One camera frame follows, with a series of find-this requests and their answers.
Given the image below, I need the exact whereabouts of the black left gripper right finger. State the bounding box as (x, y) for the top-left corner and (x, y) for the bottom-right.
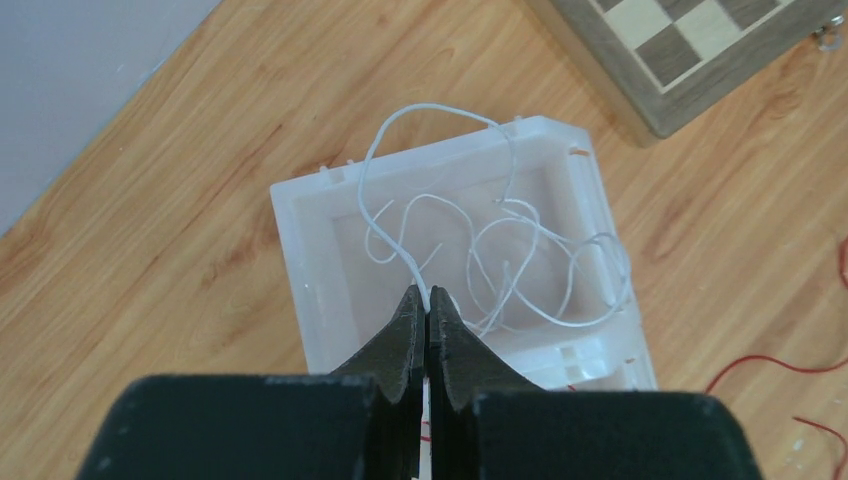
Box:
(427, 287), (761, 479)

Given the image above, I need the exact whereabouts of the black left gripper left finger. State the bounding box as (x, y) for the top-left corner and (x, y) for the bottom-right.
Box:
(78, 287), (426, 479)

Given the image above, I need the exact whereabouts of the white cable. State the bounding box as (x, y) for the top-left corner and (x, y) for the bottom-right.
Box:
(357, 101), (633, 480)

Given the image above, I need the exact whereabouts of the white three-compartment plastic bin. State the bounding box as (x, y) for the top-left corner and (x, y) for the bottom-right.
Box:
(270, 116), (657, 390)

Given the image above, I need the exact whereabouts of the wooden chessboard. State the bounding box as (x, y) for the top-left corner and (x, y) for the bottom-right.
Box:
(528, 0), (847, 145)

